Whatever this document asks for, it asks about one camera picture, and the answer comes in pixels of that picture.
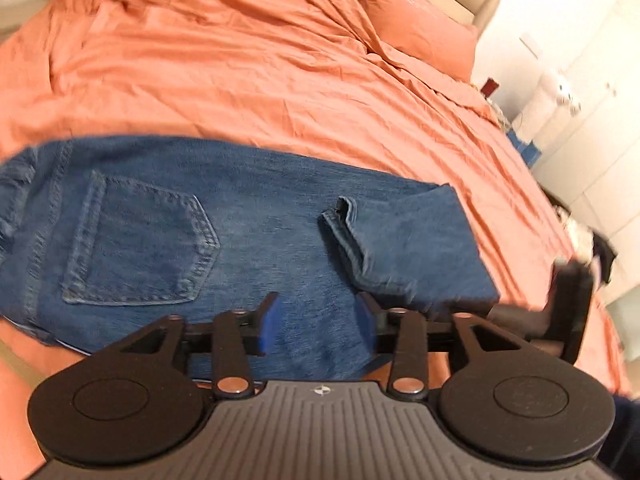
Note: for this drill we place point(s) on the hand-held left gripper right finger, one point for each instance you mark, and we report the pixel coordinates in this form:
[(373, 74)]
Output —
[(367, 329)]

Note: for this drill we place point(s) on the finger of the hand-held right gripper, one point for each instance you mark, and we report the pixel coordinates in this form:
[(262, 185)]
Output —
[(517, 321)]

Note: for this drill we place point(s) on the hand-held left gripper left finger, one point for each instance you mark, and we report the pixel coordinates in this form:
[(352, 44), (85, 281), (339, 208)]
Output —
[(267, 331)]

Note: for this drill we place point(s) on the blue denim pants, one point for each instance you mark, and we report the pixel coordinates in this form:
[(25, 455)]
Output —
[(260, 220)]

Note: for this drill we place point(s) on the dark cloth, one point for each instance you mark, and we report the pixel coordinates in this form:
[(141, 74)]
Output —
[(604, 255)]

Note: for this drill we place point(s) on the person's dark blue clothing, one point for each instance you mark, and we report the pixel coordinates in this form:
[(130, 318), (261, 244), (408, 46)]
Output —
[(622, 435)]

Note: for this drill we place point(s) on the blue box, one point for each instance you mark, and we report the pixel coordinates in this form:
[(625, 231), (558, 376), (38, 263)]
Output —
[(525, 145)]

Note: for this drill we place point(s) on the white wardrobe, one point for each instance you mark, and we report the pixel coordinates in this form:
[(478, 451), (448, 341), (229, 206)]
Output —
[(595, 125)]

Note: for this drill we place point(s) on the white rounded appliance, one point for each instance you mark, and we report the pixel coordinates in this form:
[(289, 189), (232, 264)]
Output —
[(552, 97)]

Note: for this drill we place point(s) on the red small object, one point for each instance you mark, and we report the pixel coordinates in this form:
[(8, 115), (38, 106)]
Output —
[(489, 87)]

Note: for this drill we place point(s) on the orange bed cover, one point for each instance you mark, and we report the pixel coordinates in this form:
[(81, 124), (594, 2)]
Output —
[(240, 70)]

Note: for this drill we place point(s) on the orange embroidered pillow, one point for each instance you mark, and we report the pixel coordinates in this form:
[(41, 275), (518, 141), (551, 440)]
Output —
[(415, 10)]

